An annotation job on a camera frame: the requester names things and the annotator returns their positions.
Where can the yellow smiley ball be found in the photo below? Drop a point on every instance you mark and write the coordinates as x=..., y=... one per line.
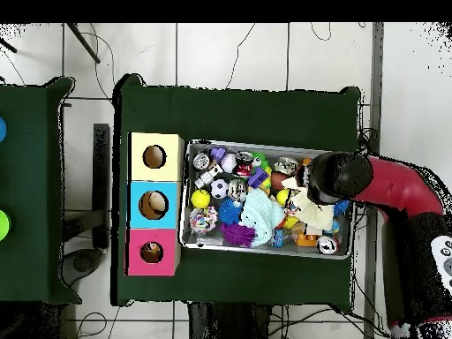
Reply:
x=200, y=198

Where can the green disc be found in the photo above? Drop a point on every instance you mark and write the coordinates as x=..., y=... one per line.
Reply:
x=2, y=224

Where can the large blue toy brick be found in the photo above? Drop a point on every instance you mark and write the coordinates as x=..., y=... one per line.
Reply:
x=258, y=176

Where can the purple spiky toy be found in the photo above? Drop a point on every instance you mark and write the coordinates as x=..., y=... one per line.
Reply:
x=236, y=234

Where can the wooden box with three holes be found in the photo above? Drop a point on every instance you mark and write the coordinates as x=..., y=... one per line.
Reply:
x=154, y=205

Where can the black tripod leg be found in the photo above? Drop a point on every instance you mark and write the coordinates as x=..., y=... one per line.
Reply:
x=83, y=42

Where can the mint green knitted cloth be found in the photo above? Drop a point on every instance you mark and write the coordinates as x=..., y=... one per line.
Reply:
x=263, y=215

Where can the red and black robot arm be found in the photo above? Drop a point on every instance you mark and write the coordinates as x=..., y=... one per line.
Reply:
x=395, y=191

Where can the green side table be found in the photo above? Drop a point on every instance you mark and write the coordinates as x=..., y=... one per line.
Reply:
x=32, y=191

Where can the dark green table cloth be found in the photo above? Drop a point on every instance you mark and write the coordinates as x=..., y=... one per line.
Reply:
x=233, y=113

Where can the small blue spiky ball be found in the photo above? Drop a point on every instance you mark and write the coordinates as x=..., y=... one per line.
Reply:
x=229, y=210

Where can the cream knitted cloth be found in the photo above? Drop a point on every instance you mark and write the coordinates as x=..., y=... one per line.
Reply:
x=311, y=215

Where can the silver topped dark can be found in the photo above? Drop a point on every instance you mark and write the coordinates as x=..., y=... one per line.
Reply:
x=326, y=244

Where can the shallow clear mesh bin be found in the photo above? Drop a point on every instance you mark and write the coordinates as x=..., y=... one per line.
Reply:
x=212, y=244

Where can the red crushed can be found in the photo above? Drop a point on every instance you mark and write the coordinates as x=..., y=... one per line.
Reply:
x=244, y=164

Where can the small soccer ball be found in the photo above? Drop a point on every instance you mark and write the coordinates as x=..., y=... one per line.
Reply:
x=219, y=188

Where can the blue disc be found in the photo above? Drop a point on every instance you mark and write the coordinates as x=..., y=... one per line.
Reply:
x=1, y=129

